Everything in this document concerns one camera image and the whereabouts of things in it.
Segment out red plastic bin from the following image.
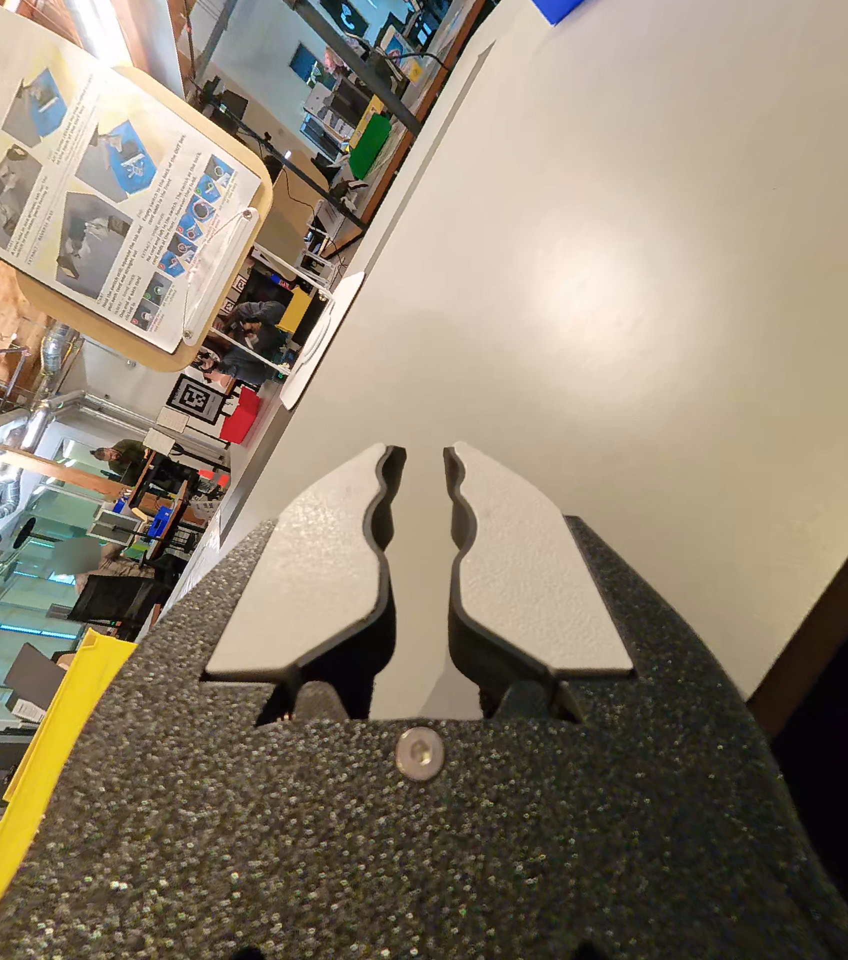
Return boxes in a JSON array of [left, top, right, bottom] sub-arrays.
[[219, 386, 265, 448]]

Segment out yellow and black boxes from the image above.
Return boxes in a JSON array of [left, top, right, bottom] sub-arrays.
[[276, 285, 316, 336]]

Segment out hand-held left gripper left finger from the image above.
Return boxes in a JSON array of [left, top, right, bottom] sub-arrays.
[[202, 443, 407, 684]]

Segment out silver air duct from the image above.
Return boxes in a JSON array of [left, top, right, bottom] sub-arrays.
[[0, 323, 83, 559]]

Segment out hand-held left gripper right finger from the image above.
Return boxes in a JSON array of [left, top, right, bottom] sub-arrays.
[[444, 440, 638, 681]]

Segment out yellow plastic bin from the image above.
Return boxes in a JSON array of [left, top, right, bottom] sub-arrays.
[[0, 630, 140, 960]]

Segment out black and white tag board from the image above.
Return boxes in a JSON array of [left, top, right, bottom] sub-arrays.
[[169, 372, 235, 432]]

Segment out green box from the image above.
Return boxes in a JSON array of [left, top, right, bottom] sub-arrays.
[[345, 113, 397, 183]]

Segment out blue plastic bin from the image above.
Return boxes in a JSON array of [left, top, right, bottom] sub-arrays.
[[531, 0, 590, 28]]

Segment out instruction sheet on stand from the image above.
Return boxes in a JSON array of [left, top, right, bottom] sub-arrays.
[[0, 0, 368, 412]]

